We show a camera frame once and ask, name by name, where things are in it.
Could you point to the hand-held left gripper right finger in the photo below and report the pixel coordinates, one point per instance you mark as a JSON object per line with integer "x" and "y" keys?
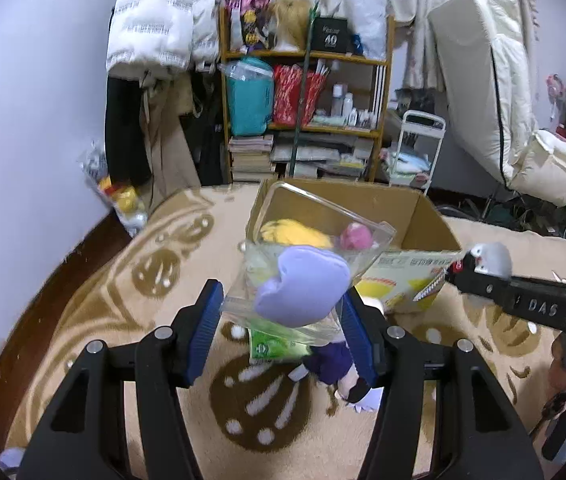
{"x": 359, "y": 337}

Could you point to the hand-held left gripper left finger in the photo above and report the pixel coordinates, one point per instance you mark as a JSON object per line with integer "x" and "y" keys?
{"x": 206, "y": 332}

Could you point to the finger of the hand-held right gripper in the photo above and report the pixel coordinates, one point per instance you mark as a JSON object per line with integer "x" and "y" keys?
{"x": 508, "y": 295}

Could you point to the small grey plush bird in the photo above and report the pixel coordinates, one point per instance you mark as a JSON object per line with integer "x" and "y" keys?
{"x": 493, "y": 259}

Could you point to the lilac plush toy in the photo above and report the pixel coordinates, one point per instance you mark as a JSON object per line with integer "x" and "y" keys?
{"x": 303, "y": 285}

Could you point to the clear plastic bag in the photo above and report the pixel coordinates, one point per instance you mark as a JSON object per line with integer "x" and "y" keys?
{"x": 313, "y": 255}

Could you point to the pink plush ball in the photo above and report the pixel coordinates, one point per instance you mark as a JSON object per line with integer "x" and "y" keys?
{"x": 356, "y": 237}

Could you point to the cardboard box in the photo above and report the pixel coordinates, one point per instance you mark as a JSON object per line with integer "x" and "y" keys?
{"x": 423, "y": 225}

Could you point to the yellow plush toy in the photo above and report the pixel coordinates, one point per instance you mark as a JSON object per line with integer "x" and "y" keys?
{"x": 293, "y": 232}

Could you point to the person's right hand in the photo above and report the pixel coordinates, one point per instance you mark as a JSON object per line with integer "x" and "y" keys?
{"x": 560, "y": 367}

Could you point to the purple dressed plush doll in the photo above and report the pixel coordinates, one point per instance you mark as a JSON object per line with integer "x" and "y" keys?
{"x": 330, "y": 362}

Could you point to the green packet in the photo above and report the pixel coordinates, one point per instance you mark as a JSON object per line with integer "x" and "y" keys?
{"x": 270, "y": 347}

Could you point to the cream duvet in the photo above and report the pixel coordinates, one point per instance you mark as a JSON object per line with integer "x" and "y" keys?
{"x": 548, "y": 165}

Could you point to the plastic bag with yellow toys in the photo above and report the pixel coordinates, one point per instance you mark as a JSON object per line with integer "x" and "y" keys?
{"x": 123, "y": 197}

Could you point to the stack of books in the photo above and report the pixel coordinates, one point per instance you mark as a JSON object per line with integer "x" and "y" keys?
{"x": 250, "y": 157}

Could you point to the pile of flat books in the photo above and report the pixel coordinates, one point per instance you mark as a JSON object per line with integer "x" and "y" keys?
{"x": 323, "y": 157}

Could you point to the white trolley cart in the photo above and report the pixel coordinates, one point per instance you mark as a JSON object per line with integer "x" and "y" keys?
{"x": 420, "y": 125}

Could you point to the beige hanging coat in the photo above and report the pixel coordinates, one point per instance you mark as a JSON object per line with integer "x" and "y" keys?
{"x": 168, "y": 145}

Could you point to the cream mattress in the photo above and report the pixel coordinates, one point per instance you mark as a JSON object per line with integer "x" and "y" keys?
{"x": 483, "y": 70}

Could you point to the black hanging garment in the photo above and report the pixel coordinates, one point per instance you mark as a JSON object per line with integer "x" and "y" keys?
{"x": 125, "y": 130}

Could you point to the white bottles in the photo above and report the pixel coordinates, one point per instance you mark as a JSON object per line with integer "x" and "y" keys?
{"x": 343, "y": 105}

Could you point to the teal bag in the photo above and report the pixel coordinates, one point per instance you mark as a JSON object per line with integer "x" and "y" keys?
{"x": 248, "y": 97}

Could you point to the wooden shelf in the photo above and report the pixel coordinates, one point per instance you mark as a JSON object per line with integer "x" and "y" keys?
{"x": 385, "y": 90}

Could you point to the red patterned bag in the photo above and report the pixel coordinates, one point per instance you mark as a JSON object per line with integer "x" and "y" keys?
{"x": 290, "y": 95}

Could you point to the green pole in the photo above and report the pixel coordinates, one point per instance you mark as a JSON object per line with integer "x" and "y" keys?
{"x": 304, "y": 80}

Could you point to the black box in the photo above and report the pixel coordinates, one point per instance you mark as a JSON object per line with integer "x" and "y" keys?
{"x": 330, "y": 35}

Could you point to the white puffer jacket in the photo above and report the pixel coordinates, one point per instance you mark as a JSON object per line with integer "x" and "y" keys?
{"x": 158, "y": 20}

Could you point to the colourful printed packet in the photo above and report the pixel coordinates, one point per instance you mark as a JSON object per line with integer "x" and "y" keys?
{"x": 250, "y": 15}

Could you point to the blonde wig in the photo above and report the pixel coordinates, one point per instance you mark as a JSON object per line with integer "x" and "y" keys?
{"x": 290, "y": 22}

